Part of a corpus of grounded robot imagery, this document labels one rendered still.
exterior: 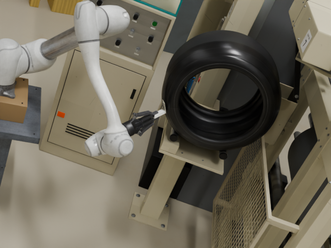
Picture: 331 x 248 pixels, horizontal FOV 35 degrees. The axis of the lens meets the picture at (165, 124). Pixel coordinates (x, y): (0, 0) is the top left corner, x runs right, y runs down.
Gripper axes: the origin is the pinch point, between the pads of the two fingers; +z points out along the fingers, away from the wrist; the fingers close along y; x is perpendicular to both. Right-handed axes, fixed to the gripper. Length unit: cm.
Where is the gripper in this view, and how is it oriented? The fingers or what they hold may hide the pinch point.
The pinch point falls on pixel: (158, 113)
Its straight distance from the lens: 266.4
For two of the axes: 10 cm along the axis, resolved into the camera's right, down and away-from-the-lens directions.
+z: 7.9, -4.1, 4.4
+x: 5.8, 3.2, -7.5
